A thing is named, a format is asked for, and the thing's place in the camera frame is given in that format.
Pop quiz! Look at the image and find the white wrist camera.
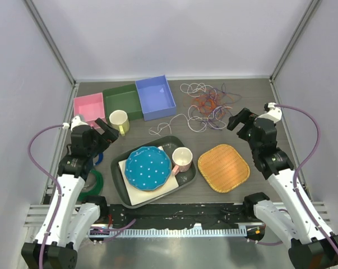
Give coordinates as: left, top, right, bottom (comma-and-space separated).
262, 103, 282, 123
62, 115, 89, 131

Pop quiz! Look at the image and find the blue plastic box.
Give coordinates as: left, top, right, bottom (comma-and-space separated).
135, 75, 177, 121

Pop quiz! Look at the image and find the white paper napkin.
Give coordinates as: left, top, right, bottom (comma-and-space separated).
118, 146, 179, 206

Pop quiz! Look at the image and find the orange woven basket tray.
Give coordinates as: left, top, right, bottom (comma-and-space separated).
197, 144, 251, 193

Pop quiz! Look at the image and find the pink mug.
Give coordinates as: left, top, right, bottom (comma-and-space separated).
172, 147, 193, 175

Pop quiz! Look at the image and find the blue polka dot plate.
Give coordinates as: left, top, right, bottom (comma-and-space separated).
124, 146, 172, 191

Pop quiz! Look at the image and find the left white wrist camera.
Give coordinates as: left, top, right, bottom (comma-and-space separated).
62, 115, 89, 131

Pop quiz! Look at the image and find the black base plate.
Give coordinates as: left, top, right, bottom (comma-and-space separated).
108, 203, 261, 230

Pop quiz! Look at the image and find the slotted cable duct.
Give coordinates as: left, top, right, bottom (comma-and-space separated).
87, 227, 247, 239

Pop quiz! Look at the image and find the green coiled cable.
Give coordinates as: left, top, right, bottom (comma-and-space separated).
77, 168, 104, 202

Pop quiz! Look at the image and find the white thin cable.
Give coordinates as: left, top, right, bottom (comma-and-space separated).
148, 82, 234, 136

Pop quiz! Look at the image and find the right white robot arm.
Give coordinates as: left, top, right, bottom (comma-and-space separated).
227, 103, 338, 268

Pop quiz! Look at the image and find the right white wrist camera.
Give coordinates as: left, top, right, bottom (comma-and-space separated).
262, 103, 282, 123

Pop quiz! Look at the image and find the yellow mug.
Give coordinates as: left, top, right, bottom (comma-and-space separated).
109, 110, 129, 136

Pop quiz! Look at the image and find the pink plastic box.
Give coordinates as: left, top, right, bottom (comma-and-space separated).
73, 92, 106, 129

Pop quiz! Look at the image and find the purple thin cable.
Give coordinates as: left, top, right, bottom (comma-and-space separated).
191, 82, 242, 132

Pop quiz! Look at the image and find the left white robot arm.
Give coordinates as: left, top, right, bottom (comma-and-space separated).
21, 115, 119, 268

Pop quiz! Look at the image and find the green plastic box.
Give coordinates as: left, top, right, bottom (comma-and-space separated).
103, 84, 143, 121

